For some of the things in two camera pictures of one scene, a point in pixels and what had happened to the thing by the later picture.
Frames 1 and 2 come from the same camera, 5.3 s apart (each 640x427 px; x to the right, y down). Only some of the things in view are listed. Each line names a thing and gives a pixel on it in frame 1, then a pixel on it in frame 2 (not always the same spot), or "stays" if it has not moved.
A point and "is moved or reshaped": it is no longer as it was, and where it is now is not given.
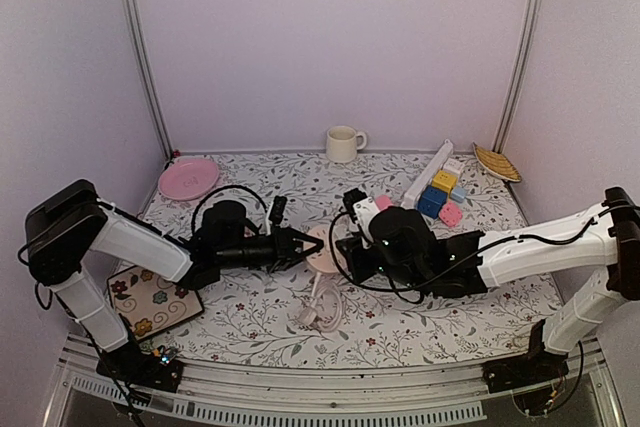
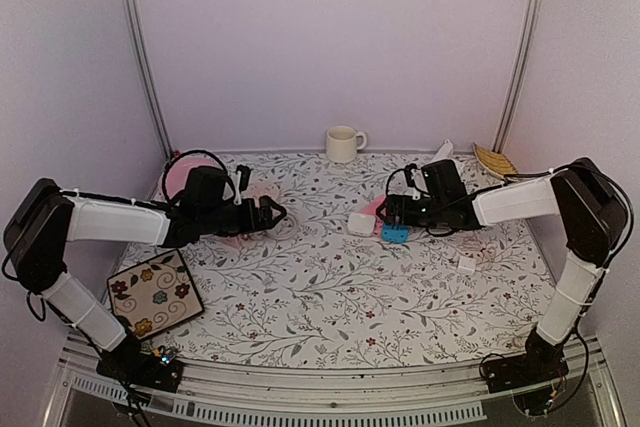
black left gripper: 284,248 → 253,222
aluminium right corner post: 525,49 stays
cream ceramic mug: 341,143 stays
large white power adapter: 365,210 is moved or reshaped
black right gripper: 358,270 → 403,201
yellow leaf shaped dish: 498,164 stays
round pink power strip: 324,259 → 263,236
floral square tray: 149,302 stays
